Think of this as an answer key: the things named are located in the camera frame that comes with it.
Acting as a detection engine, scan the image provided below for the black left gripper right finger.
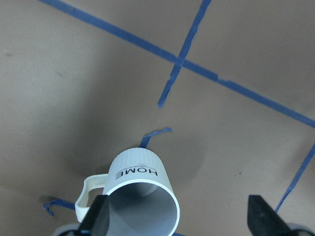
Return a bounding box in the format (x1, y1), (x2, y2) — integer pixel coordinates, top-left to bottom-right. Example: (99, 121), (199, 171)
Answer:
(247, 195), (291, 236)

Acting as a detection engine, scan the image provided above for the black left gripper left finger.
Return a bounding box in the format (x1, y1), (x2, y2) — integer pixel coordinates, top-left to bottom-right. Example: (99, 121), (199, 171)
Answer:
(78, 195), (110, 236)

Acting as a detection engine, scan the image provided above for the white HOME mug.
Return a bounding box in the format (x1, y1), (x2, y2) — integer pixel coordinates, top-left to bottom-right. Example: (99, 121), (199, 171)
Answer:
(75, 147), (180, 236)

